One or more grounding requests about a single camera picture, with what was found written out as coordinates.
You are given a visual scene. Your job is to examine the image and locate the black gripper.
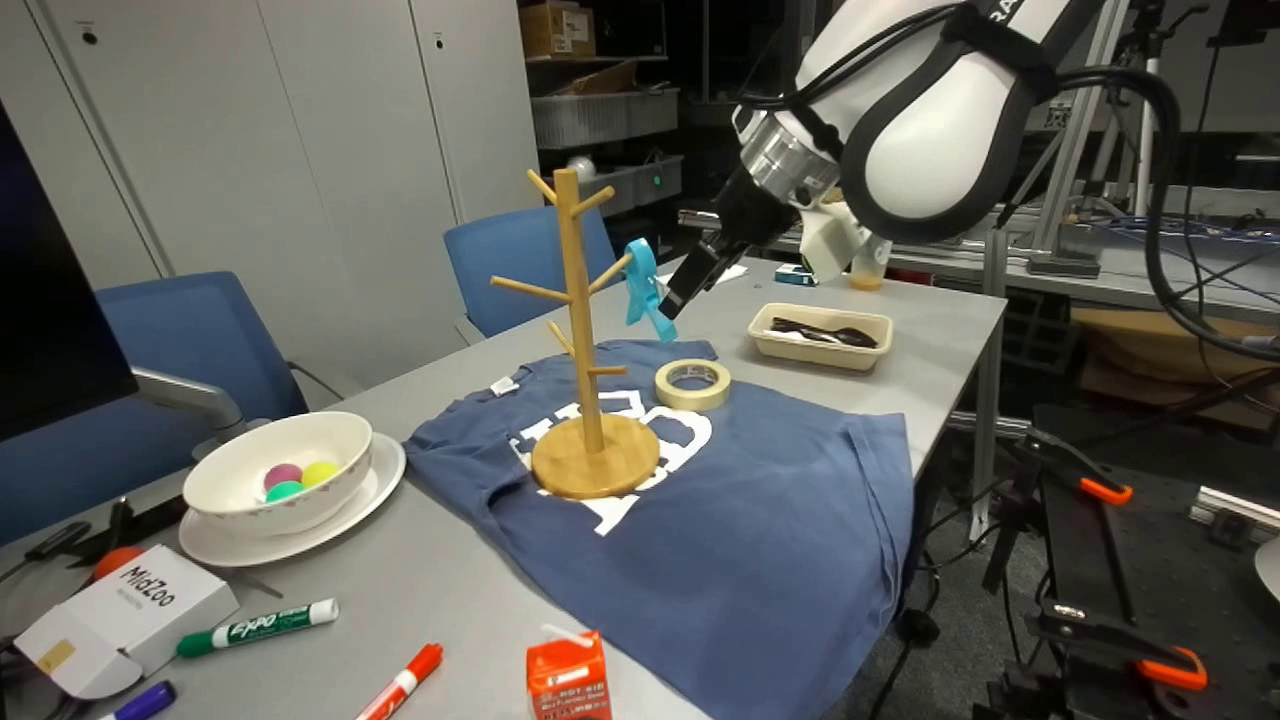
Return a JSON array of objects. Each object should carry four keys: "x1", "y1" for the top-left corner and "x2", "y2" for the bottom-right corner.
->
[{"x1": 656, "y1": 105, "x2": 847, "y2": 326}]

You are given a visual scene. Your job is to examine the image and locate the beige masking tape roll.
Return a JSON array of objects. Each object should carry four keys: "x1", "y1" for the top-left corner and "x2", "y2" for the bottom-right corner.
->
[{"x1": 653, "y1": 356, "x2": 737, "y2": 416}]

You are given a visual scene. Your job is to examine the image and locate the wooden peg stand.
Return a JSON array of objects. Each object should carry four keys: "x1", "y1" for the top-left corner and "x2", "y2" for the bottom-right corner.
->
[{"x1": 489, "y1": 161, "x2": 663, "y2": 506}]

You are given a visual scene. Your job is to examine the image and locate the beige plastic tray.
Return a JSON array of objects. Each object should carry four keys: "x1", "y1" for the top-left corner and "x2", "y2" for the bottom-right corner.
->
[{"x1": 744, "y1": 302, "x2": 895, "y2": 375}]

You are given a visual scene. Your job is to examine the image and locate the black items in tray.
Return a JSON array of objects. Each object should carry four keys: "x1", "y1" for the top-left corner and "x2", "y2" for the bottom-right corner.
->
[{"x1": 767, "y1": 311, "x2": 883, "y2": 352}]

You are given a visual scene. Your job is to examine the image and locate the metal storage shelf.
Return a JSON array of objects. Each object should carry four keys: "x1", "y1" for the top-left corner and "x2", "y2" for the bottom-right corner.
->
[{"x1": 517, "y1": 0, "x2": 694, "y2": 215}]

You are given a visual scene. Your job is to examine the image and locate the blue chair back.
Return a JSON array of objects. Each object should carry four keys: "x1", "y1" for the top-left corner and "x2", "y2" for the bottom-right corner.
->
[{"x1": 439, "y1": 203, "x2": 619, "y2": 342}]

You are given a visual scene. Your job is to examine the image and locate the clear plastic cup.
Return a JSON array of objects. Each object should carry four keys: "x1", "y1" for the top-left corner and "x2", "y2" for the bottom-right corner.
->
[{"x1": 847, "y1": 237, "x2": 895, "y2": 297}]

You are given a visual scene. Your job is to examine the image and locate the blue printed t-shirt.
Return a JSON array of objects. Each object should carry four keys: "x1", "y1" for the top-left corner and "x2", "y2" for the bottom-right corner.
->
[{"x1": 399, "y1": 338, "x2": 922, "y2": 720}]

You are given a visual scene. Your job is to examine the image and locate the white cabinet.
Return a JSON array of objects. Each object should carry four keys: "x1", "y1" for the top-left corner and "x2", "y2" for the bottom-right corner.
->
[{"x1": 0, "y1": 0, "x2": 545, "y2": 403}]

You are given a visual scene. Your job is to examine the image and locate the white plate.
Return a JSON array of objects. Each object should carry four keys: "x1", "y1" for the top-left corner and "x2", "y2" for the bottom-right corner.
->
[{"x1": 175, "y1": 434, "x2": 408, "y2": 572}]

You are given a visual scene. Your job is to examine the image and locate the orange small carton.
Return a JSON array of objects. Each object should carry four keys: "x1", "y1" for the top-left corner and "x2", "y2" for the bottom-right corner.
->
[{"x1": 523, "y1": 630, "x2": 616, "y2": 720}]

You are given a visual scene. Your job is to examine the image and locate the blue office chair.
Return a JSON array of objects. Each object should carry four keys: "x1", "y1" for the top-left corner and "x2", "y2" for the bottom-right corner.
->
[{"x1": 0, "y1": 270, "x2": 312, "y2": 551}]

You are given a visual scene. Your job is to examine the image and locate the background workbench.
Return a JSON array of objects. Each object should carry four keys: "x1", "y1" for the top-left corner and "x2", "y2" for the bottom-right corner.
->
[{"x1": 676, "y1": 164, "x2": 1280, "y2": 326}]

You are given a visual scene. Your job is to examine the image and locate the red marker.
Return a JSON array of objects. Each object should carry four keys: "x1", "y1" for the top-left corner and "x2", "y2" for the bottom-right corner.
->
[{"x1": 351, "y1": 641, "x2": 450, "y2": 720}]

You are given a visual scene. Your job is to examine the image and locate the white bowl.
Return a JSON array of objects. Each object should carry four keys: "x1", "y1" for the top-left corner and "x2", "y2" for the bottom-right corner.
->
[{"x1": 180, "y1": 407, "x2": 381, "y2": 540}]

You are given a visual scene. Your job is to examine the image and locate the green marker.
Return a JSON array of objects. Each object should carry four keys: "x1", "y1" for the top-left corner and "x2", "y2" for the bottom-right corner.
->
[{"x1": 171, "y1": 595, "x2": 344, "y2": 662}]

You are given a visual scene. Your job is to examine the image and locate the black small tool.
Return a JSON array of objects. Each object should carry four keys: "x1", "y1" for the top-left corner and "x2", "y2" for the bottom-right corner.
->
[{"x1": 24, "y1": 491, "x2": 191, "y2": 565}]

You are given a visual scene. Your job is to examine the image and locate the black monitor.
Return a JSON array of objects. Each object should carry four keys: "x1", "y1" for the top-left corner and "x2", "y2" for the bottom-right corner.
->
[{"x1": 0, "y1": 105, "x2": 140, "y2": 444}]

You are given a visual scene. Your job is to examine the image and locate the white cardboard box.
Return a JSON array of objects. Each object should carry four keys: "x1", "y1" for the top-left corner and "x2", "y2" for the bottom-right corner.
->
[{"x1": 12, "y1": 540, "x2": 245, "y2": 703}]

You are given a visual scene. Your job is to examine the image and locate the purple marker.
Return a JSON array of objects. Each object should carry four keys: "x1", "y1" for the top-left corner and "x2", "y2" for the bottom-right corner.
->
[{"x1": 96, "y1": 675, "x2": 180, "y2": 720}]

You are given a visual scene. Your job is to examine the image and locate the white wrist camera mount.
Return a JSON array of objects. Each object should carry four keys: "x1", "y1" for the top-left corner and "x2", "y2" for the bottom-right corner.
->
[{"x1": 797, "y1": 196, "x2": 895, "y2": 287}]

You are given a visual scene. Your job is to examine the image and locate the aluminium frame stand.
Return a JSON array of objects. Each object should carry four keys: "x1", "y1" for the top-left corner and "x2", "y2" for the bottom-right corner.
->
[{"x1": 986, "y1": 0, "x2": 1170, "y2": 283}]

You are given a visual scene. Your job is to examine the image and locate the orange handled clamp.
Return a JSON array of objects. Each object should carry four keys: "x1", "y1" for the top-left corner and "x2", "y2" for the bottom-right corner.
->
[
  {"x1": 1035, "y1": 606, "x2": 1215, "y2": 696},
  {"x1": 1026, "y1": 437, "x2": 1139, "y2": 513}
]

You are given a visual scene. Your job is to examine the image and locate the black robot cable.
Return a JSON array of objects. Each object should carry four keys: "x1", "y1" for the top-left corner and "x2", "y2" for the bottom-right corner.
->
[{"x1": 986, "y1": 60, "x2": 1280, "y2": 368}]

